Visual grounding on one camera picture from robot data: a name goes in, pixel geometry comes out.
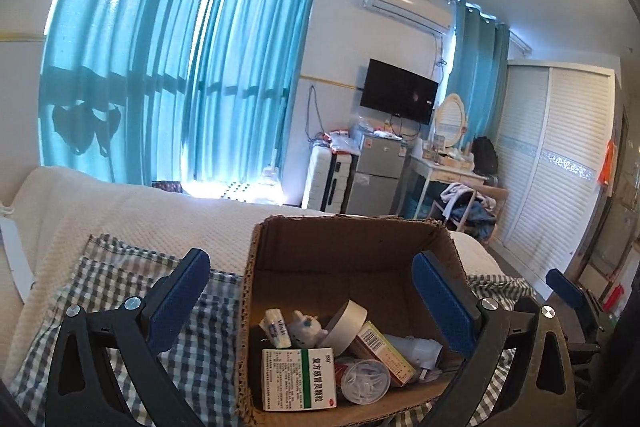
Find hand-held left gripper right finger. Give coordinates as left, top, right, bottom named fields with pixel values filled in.
left=410, top=251, right=581, bottom=427

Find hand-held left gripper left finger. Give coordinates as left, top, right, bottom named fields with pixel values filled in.
left=45, top=248, right=212, bottom=427

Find white plug charger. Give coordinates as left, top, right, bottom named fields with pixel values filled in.
left=395, top=334, right=445, bottom=380

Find red orange small box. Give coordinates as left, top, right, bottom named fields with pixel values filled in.
left=350, top=321, right=418, bottom=388

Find white tape roll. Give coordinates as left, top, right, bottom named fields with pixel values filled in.
left=327, top=299, right=371, bottom=355

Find brown cardboard box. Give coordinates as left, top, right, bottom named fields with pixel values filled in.
left=236, top=214, right=471, bottom=427

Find small white toy figure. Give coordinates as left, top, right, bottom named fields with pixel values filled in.
left=290, top=310, right=328, bottom=348

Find grey white checked cloth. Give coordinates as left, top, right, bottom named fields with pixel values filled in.
left=10, top=233, right=536, bottom=427

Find pile of clothes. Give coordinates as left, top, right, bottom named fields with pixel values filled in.
left=440, top=182, right=498, bottom=238

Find small white blue tube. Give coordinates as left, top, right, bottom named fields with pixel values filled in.
left=259, top=308, right=291, bottom=350

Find clear round plastic container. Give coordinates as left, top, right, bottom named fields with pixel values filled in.
left=340, top=358, right=392, bottom=405

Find wooden chair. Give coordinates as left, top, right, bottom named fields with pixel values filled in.
left=431, top=184, right=508, bottom=240

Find white louvred wardrobe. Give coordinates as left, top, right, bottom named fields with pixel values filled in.
left=487, top=62, right=618, bottom=275

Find white dressing table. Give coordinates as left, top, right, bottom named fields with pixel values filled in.
left=400, top=152, right=488, bottom=220

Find orange hanging cloth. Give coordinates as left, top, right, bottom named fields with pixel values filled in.
left=597, top=139, right=616, bottom=185

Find green white medicine box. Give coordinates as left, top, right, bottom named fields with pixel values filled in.
left=261, top=347, right=338, bottom=413

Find clear water jug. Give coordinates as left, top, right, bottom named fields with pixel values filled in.
left=257, top=164, right=286, bottom=204

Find small silver fridge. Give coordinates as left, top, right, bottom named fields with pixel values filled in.
left=345, top=132, right=407, bottom=215

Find black backpack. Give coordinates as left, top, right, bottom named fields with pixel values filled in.
left=471, top=136, right=500, bottom=175

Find white suitcase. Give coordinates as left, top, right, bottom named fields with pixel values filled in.
left=302, top=146, right=357, bottom=212

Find white flat strip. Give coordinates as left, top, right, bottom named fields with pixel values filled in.
left=0, top=202, right=33, bottom=303

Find red white plastic bags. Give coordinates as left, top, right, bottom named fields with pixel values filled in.
left=322, top=129, right=363, bottom=155

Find blue curtain beside wardrobe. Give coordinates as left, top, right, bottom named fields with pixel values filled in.
left=445, top=2, right=511, bottom=152

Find narrow blue window curtain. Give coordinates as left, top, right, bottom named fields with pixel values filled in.
left=182, top=0, right=323, bottom=200

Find wide blue window curtain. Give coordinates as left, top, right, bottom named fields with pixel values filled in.
left=40, top=0, right=223, bottom=188

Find white air conditioner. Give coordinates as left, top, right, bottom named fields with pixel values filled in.
left=361, top=0, right=453, bottom=32

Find black wall television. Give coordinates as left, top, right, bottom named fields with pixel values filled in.
left=361, top=58, right=440, bottom=125

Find hanging wall cable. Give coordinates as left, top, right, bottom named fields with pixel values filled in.
left=306, top=84, right=326, bottom=142

